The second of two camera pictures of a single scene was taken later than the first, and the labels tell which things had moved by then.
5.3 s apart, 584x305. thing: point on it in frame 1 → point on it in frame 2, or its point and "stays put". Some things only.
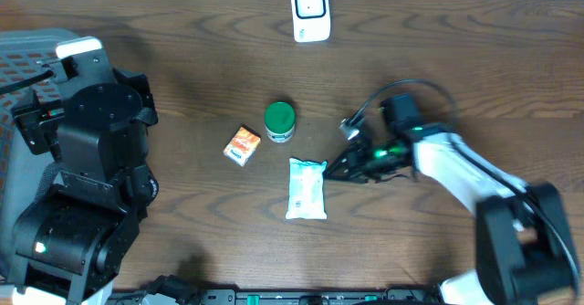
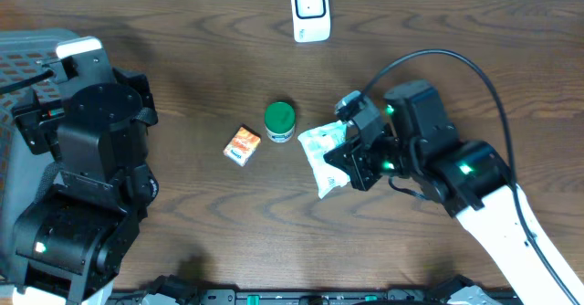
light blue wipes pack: [307, 195] → [319, 142]
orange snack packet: [243, 145] stays put
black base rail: [276, 297] stays put
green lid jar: [279, 121] stays put
